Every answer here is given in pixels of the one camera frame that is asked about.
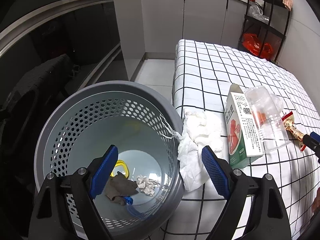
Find person's right hand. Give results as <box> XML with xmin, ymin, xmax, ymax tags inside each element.
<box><xmin>311</xmin><ymin>188</ymin><xmax>320</xmax><ymax>213</ymax></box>

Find dark grey rag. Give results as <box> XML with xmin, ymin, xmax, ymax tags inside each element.
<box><xmin>104</xmin><ymin>172</ymin><xmax>138</xmax><ymax>206</ymax></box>

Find yellow plastic lid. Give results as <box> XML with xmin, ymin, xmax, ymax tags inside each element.
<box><xmin>110</xmin><ymin>160</ymin><xmax>130</xmax><ymax>178</ymax></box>

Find white tissue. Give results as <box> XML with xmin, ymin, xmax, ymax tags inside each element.
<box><xmin>159</xmin><ymin>109</ymin><xmax>227</xmax><ymax>193</ymax></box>

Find grey perforated trash bin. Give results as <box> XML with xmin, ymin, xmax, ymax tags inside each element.
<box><xmin>29</xmin><ymin>81</ymin><xmax>184</xmax><ymax>239</ymax></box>

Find black built-in oven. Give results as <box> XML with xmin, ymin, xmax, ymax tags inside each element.
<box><xmin>1</xmin><ymin>0</ymin><xmax>131</xmax><ymax>184</ymax></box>

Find green white carton box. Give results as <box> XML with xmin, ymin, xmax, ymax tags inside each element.
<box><xmin>224</xmin><ymin>83</ymin><xmax>263</xmax><ymax>169</ymax></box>

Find grey kitchen cabinets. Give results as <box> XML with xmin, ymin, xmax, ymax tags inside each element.
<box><xmin>114</xmin><ymin>0</ymin><xmax>246</xmax><ymax>80</ymax></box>

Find red plastic bag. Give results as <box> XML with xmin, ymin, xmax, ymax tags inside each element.
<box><xmin>242</xmin><ymin>33</ymin><xmax>273</xmax><ymax>60</ymax></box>

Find red gold snack wrapper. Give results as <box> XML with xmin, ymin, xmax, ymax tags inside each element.
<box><xmin>282</xmin><ymin>112</ymin><xmax>306</xmax><ymax>152</ymax></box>

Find clear plastic bag on shelf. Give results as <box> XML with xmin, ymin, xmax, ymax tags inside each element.
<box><xmin>248</xmin><ymin>4</ymin><xmax>269</xmax><ymax>24</ymax></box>

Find white paper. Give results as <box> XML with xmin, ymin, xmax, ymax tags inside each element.
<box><xmin>136</xmin><ymin>175</ymin><xmax>160</xmax><ymax>196</ymax></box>

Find black metal shelf rack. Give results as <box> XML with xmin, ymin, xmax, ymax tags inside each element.
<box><xmin>238</xmin><ymin>0</ymin><xmax>293</xmax><ymax>62</ymax></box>

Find clear plastic cup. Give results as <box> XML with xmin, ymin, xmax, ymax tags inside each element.
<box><xmin>245</xmin><ymin>86</ymin><xmax>290</xmax><ymax>154</ymax></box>

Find clear plastic bag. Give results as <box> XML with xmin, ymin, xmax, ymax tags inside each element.
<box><xmin>270</xmin><ymin>94</ymin><xmax>284</xmax><ymax>113</ymax></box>
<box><xmin>248</xmin><ymin>4</ymin><xmax>269</xmax><ymax>24</ymax></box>

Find red checkered cloth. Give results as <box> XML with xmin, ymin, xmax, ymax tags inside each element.
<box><xmin>283</xmin><ymin>0</ymin><xmax>293</xmax><ymax>11</ymax></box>

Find blue ribbon bow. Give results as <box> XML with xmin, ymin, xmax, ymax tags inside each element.
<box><xmin>123</xmin><ymin>197</ymin><xmax>143</xmax><ymax>217</ymax></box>

